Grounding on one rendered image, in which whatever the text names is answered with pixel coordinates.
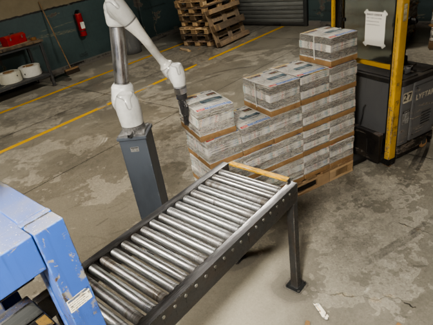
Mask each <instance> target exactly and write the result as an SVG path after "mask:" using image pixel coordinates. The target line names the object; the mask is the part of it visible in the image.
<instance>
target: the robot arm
mask: <svg viewBox="0 0 433 325"><path fill-rule="evenodd" d="M103 9H104V15H105V19H106V24H107V25H108V26H109V29H110V43H111V55H112V62H113V74H114V81H115V82H114V83H113V84H112V86H111V103H112V105H113V107H114V109H115V110H116V112H117V115H118V118H119V121H120V124H121V126H122V131H121V133H120V134H119V138H122V137H128V138H132V137H133V136H138V135H145V132H146V130H147V128H148V126H149V123H144V120H143V114H142V109H141V106H140V102H139V99H138V97H137V96H136V95H135V92H134V87H133V85H132V84H131V83H130V81H129V73H128V58H127V49H126V34H125V29H127V30H128V31H129V32H131V33H132V34H133V35H134V36H135V37H136V38H137V39H138V40H139V41H140V42H141V43H142V44H143V45H144V46H145V47H146V48H147V49H148V51H149V52H150V53H151V54H152V56H153V57H154V58H155V59H156V60H157V62H158V63H159V65H160V70H161V72H162V73H163V74H164V76H166V77H167V78H168V79H169V80H170V81H171V83H172V84H173V88H174V92H175V94H176V97H177V100H179V101H178V104H179V107H180V111H181V114H182V115H183V118H184V124H185V125H188V124H189V121H188V115H189V113H188V104H186V99H187V93H186V92H187V88H186V74H185V71H184V67H183V66H182V64H181V63H179V62H175V63H174V62H173V61H172V60H167V59H166V58H165V57H164V56H163V55H162V54H161V53H160V52H159V50H158V48H157V47H156V46H155V44H154V43H153V41H152V40H151V39H150V37H149V36H148V34H147V33H146V32H145V30H144V29H143V27H142V25H141V24H140V23H139V20H138V19H137V17H136V16H135V14H134V13H133V11H132V10H131V8H130V7H129V6H128V5H127V3H126V2H125V1H124V0H105V2H104V6H103Z"/></svg>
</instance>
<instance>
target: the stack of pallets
mask: <svg viewBox="0 0 433 325"><path fill-rule="evenodd" d="M224 1H227V0H175V1H174V4H175V8H176V9H177V10H178V16H179V21H181V23H182V27H180V28H179V29H180V34H181V38H182V41H183V42H184V46H189V45H191V44H195V46H202V45H204V44H207V47H212V46H214V45H215V43H214V40H213V37H212V35H213V34H212V33H211V32H210V29H209V25H208V24H207V19H206V18H205V15H204V12H206V11H208V10H210V9H212V8H216V7H218V6H222V5H224V4H227V3H224ZM182 3H185V4H184V5H182ZM184 10H187V11H184ZM220 15H221V14H218V15H215V16H213V17H211V18H214V17H218V16H220ZM186 16H189V17H186ZM233 17H236V15H232V16H230V17H227V19H230V18H233ZM221 22H223V20H220V21H217V22H215V23H214V25H216V24H218V23H221ZM188 23H189V24H188ZM224 30H226V28H224V29H222V30H219V31H217V33H219V32H222V31H224Z"/></svg>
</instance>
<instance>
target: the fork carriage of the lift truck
mask: <svg viewBox="0 0 433 325"><path fill-rule="evenodd" d="M382 143H383V134H382V133H379V132H377V131H374V130H371V129H369V128H366V127H364V126H361V125H358V124H356V123H354V142H353V147H354V148H353V153H355V154H357V153H359V154H361V155H363V156H365V158H366V159H368V160H370V161H372V162H374V163H376V164H378V163H380V162H381V152H382Z"/></svg>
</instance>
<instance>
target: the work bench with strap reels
mask: <svg viewBox="0 0 433 325"><path fill-rule="evenodd" d="M42 41H43V39H37V40H34V41H31V40H30V38H26V36H25V33H24V32H17V33H11V34H10V35H9V34H8V35H7V36H4V37H0V42H1V44H0V56H2V55H6V54H10V53H13V52H17V51H20V50H24V49H26V50H27V52H28V56H29V58H30V61H31V63H30V64H25V65H21V66H20V67H18V69H13V70H11V69H10V70H7V71H4V72H1V73H0V93H2V92H5V91H7V90H11V89H13V88H17V87H18V86H22V85H24V84H28V83H31V82H33V81H36V80H38V83H41V82H43V81H41V79H42V78H45V77H48V76H50V78H51V80H52V84H53V85H52V86H56V85H58V84H56V82H55V79H54V77H53V73H52V70H51V68H50V65H49V62H48V59H47V56H46V53H45V51H44V48H43V44H42ZM38 45H39V47H40V49H41V53H42V55H43V58H44V61H45V64H46V67H47V69H48V72H45V71H42V70H41V67H40V64H39V63H35V62H34V59H33V57H32V53H31V51H30V48H31V47H34V46H38Z"/></svg>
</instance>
